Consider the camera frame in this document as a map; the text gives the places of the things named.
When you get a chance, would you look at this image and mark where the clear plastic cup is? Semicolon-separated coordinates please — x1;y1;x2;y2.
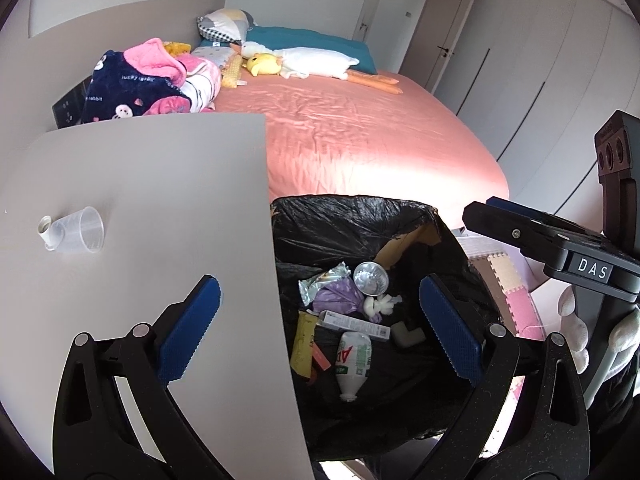
55;206;105;254

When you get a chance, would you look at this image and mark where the yellow snack packet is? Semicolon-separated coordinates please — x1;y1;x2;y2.
290;311;318;379

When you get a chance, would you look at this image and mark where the round foil tray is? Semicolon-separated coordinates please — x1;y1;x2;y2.
352;261;390;297

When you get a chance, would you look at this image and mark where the white AD drink bottle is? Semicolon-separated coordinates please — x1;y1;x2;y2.
335;332;372;402

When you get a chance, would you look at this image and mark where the silver printed snack wrapper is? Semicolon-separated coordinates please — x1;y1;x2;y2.
298;262;352;307

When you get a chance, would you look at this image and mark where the white carton box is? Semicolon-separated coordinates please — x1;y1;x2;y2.
319;311;390;341

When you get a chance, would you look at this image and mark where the purple knotted plastic bag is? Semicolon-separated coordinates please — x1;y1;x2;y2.
311;278;364;315

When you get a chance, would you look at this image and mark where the grey foam corner protector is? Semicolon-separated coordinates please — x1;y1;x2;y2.
390;322;425;348

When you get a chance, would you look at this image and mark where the orange pink small box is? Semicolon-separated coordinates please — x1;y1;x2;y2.
311;342;331;370

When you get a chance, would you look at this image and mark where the black lined trash bin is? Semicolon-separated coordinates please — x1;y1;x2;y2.
271;195;500;462

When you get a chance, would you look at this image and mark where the pink bed sheet mattress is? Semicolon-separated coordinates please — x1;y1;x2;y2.
215;76;510;209

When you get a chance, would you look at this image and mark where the white goose plush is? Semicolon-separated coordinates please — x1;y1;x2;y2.
238;41;402;96

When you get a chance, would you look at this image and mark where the navy pink blanket pile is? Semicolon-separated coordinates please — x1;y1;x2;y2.
80;38;221;124

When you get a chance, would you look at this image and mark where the teal pillow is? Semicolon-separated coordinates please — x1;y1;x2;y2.
246;26;378;75

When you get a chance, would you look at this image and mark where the yellow duck plush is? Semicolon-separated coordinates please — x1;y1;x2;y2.
245;53;282;77

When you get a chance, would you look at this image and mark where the checkered grey pillow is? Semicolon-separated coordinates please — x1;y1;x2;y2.
196;9;255;44

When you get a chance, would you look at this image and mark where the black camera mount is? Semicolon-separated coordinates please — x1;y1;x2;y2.
594;110;639;258

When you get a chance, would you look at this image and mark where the door with black handle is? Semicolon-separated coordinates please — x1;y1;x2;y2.
399;0;475;93

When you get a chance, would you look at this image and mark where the black wall switch panel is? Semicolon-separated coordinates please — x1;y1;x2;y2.
52;76;91;129

